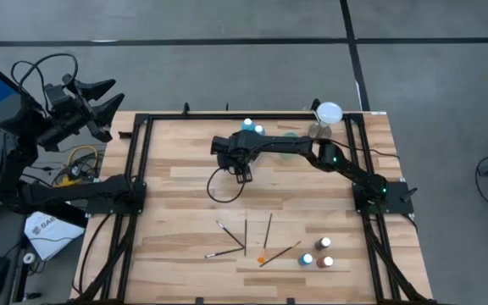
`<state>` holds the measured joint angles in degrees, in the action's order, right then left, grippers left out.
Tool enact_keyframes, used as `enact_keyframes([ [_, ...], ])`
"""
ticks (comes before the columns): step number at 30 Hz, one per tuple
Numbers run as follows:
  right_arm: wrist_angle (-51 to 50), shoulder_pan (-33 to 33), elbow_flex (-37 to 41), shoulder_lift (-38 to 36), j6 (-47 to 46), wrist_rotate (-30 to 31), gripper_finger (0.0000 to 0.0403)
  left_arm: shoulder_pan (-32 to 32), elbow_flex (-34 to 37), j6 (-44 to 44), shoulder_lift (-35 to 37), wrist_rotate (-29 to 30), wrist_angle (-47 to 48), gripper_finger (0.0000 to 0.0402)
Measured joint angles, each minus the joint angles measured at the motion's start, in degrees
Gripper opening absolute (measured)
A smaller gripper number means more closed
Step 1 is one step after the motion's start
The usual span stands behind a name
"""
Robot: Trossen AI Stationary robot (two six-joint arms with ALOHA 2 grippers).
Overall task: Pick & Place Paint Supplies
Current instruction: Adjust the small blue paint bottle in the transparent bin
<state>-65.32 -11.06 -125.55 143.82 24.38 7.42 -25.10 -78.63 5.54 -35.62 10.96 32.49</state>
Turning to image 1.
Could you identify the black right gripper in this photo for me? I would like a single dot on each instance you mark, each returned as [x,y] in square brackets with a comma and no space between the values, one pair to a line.
[233,146]

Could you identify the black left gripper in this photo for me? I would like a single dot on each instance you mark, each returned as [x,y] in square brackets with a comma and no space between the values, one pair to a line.
[70,125]

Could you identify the large periwinkle paint bottle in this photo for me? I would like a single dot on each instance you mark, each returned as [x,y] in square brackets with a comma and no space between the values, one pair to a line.
[260,129]

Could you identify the large teal paint bottle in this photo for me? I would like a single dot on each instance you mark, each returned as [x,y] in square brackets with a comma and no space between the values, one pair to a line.
[248,124]

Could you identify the thin black silver-ferrule paintbrush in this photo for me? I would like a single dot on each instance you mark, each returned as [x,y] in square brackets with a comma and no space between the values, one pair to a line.
[231,235]

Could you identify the orange fan paintbrush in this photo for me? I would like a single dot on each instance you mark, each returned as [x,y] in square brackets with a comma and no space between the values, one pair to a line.
[261,258]

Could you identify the black paintbrush orange bristles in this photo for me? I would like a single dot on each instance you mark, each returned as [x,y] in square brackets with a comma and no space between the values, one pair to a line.
[280,254]

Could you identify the small blue paint bottle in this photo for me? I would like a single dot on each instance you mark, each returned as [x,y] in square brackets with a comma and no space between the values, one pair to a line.
[306,258]

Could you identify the small dark brown paint bottle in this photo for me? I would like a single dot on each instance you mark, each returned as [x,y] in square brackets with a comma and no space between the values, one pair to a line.
[323,242]

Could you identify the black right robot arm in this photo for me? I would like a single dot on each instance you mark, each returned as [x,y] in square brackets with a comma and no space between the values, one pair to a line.
[286,146]

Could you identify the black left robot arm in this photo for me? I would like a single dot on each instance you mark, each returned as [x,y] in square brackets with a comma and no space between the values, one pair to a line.
[79,190]

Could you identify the pale green cup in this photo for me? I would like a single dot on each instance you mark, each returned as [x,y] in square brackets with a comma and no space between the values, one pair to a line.
[290,156]

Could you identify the thin all-black paintbrush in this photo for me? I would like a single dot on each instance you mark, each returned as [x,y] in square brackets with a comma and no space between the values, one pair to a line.
[245,237]

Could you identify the thick black silver-ferrule paintbrush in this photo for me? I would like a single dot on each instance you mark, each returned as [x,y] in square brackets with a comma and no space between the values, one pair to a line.
[227,252]

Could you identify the white mushroom table lamp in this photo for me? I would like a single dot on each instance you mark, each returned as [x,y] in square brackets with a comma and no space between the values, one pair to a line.
[329,112]

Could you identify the black clamp lever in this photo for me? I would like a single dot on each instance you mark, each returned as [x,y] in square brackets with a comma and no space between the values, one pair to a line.
[409,195]

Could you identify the white tape roll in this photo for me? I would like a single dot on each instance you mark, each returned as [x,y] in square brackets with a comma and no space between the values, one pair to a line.
[26,256]

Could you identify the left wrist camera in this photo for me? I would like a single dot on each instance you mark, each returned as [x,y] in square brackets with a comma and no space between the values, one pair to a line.
[57,95]

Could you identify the small black bracket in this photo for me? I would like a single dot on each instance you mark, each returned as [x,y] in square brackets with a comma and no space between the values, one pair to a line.
[124,134]

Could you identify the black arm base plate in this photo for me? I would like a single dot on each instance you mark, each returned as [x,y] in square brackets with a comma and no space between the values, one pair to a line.
[400,203]
[100,208]

